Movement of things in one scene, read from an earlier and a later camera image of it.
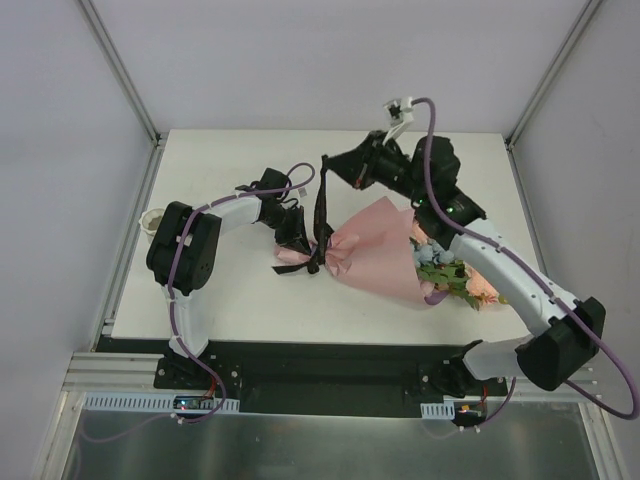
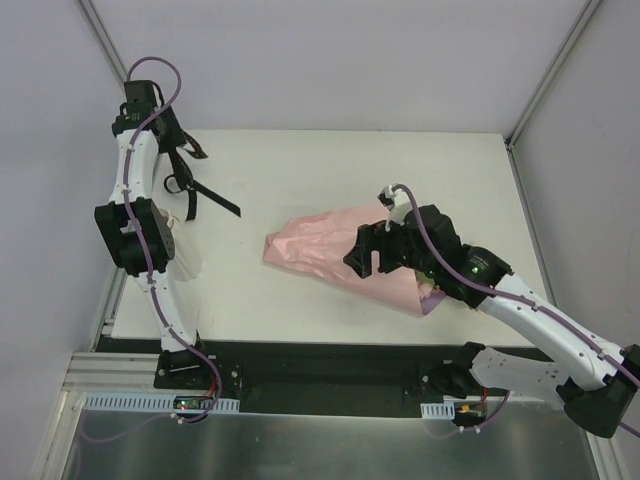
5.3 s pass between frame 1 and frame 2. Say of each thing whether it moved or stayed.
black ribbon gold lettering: moved
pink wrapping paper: moved
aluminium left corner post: stayed
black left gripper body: moved
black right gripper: moved
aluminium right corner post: stayed
